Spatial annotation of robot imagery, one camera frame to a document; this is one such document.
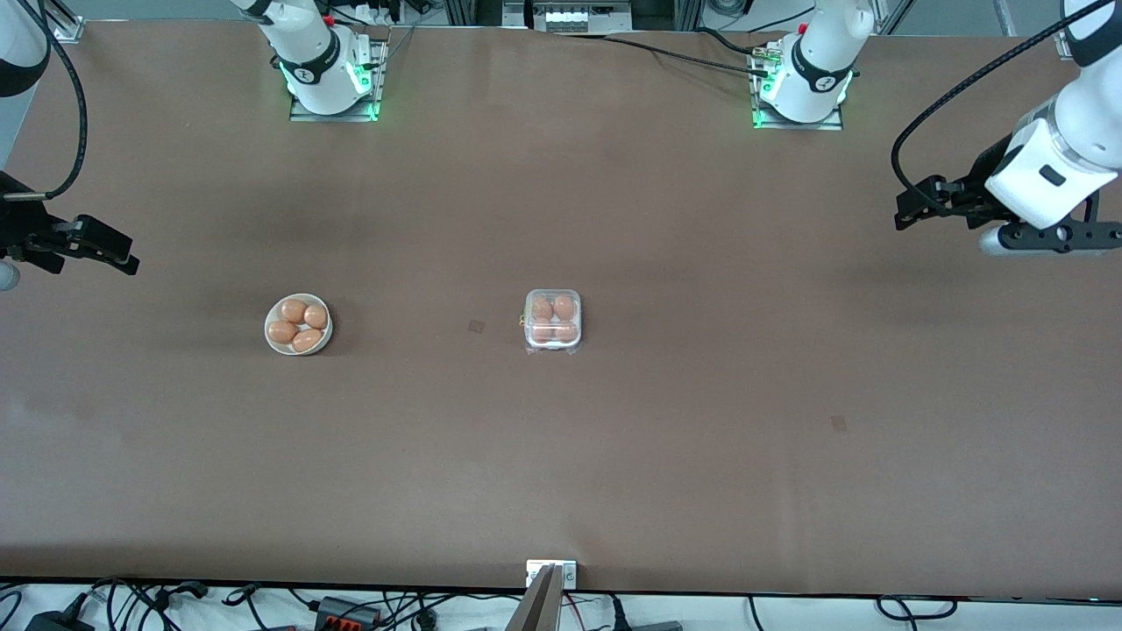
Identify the white power strip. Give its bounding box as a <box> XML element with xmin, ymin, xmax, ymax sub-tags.
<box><xmin>353</xmin><ymin>0</ymin><xmax>413</xmax><ymax>25</ymax></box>

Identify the front camera pole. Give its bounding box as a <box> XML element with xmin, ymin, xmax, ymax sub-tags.
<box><xmin>504</xmin><ymin>565</ymin><xmax>562</xmax><ymax>631</ymax></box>

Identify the metal pole bracket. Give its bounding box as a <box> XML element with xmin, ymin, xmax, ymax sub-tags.
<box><xmin>526</xmin><ymin>559</ymin><xmax>578</xmax><ymax>590</ymax></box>

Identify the white round bowl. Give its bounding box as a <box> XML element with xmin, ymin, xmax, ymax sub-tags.
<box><xmin>264</xmin><ymin>293</ymin><xmax>334</xmax><ymax>357</ymax></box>

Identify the clear plastic egg box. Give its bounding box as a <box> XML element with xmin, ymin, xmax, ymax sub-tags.
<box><xmin>523</xmin><ymin>288</ymin><xmax>585</xmax><ymax>356</ymax></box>

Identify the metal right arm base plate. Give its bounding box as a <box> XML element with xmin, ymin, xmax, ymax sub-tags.
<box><xmin>289</xmin><ymin>35</ymin><xmax>382</xmax><ymax>124</ymax></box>

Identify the orange black connector block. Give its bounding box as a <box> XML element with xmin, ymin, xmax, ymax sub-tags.
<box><xmin>314</xmin><ymin>596</ymin><xmax>383</xmax><ymax>628</ymax></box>

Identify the short black table cable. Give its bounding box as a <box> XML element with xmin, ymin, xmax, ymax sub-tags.
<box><xmin>695</xmin><ymin>26</ymin><xmax>772</xmax><ymax>59</ymax></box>

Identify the grey power strip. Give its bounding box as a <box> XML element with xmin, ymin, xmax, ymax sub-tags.
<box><xmin>526</xmin><ymin>0</ymin><xmax>634</xmax><ymax>34</ymax></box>

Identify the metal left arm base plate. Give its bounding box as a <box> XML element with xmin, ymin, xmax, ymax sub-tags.
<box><xmin>751</xmin><ymin>44</ymin><xmax>845</xmax><ymax>132</ymax></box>

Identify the black power adapter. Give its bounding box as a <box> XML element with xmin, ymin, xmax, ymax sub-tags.
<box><xmin>25</xmin><ymin>609</ymin><xmax>96</xmax><ymax>631</ymax></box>

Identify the long black table cable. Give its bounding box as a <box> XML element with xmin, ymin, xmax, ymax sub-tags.
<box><xmin>548</xmin><ymin>31</ymin><xmax>777</xmax><ymax>80</ymax></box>

